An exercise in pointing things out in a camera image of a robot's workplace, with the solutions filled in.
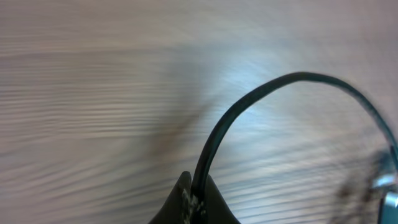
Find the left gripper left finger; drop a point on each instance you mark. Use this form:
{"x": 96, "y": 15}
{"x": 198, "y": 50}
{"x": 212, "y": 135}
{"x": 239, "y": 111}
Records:
{"x": 176, "y": 208}

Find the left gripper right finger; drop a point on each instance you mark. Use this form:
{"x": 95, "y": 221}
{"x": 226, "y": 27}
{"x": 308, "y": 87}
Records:
{"x": 216, "y": 209}

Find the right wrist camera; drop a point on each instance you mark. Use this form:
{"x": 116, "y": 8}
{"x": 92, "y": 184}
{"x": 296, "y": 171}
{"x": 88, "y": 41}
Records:
{"x": 387, "y": 184}

